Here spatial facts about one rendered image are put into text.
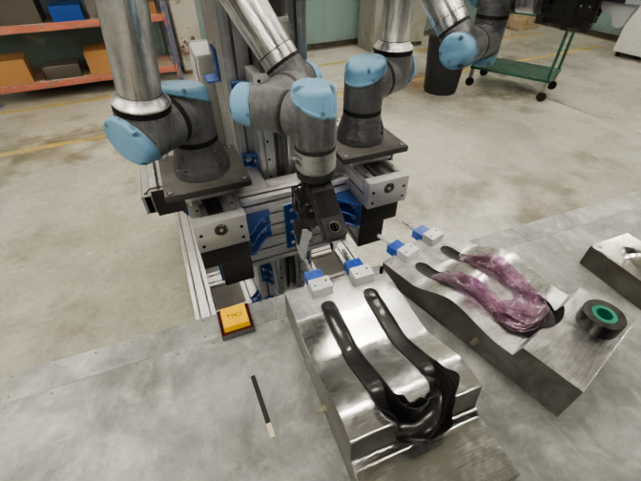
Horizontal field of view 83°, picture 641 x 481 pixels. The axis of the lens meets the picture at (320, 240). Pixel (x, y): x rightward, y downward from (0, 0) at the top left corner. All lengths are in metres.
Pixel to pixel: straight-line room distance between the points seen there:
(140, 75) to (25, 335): 1.78
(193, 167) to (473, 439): 0.86
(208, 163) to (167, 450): 0.65
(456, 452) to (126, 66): 0.91
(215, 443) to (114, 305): 1.55
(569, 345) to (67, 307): 2.23
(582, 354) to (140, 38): 1.03
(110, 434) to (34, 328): 1.54
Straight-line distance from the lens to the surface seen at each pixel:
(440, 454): 0.76
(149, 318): 2.13
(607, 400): 1.03
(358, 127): 1.13
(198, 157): 1.00
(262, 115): 0.65
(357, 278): 0.87
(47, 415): 0.99
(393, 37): 1.19
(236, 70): 1.16
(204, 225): 0.94
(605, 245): 1.30
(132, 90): 0.84
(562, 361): 0.88
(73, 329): 2.27
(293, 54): 0.77
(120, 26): 0.80
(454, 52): 0.94
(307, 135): 0.62
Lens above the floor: 1.56
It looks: 41 degrees down
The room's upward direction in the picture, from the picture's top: straight up
